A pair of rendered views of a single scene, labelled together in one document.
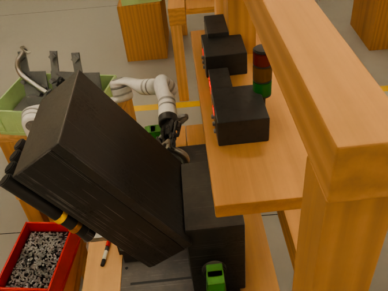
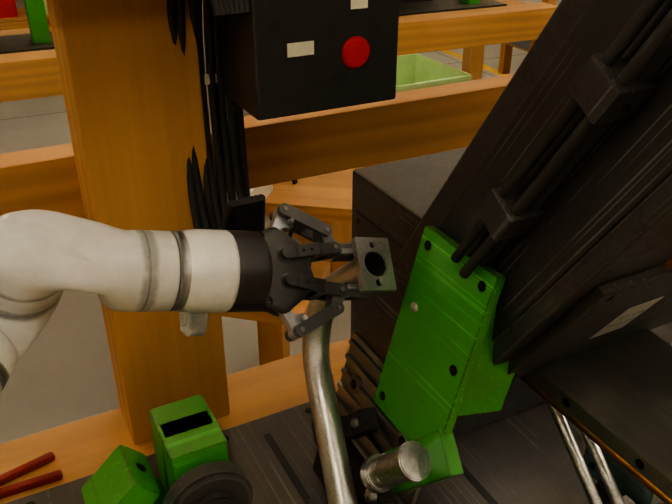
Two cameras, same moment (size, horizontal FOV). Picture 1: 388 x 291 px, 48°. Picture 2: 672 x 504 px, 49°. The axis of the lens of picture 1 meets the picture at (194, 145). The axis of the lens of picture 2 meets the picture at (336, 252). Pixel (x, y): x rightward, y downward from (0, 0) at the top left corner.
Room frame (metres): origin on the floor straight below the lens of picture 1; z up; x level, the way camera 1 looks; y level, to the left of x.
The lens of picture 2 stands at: (1.56, 0.65, 1.60)
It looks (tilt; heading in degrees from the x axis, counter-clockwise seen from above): 29 degrees down; 243
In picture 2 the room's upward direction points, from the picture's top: straight up
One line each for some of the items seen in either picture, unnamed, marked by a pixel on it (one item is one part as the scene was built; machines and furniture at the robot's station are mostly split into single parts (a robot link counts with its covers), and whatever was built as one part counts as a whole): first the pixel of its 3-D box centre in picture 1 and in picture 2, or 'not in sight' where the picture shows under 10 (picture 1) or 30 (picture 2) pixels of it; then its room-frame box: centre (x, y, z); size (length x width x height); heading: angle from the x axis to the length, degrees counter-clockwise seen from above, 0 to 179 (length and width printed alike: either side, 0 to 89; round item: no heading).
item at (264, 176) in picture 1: (241, 96); not in sight; (1.09, -0.16, 1.52); 0.90 x 0.25 x 0.04; 0
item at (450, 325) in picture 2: not in sight; (458, 337); (1.17, 0.17, 1.17); 0.13 x 0.12 x 0.20; 0
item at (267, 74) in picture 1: (262, 71); not in sight; (0.97, -0.20, 1.67); 0.05 x 0.05 x 0.05
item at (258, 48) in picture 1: (262, 56); not in sight; (0.97, -0.20, 1.71); 0.05 x 0.05 x 0.04
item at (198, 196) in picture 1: (212, 225); (475, 286); (0.99, -0.03, 1.07); 0.30 x 0.18 x 0.34; 0
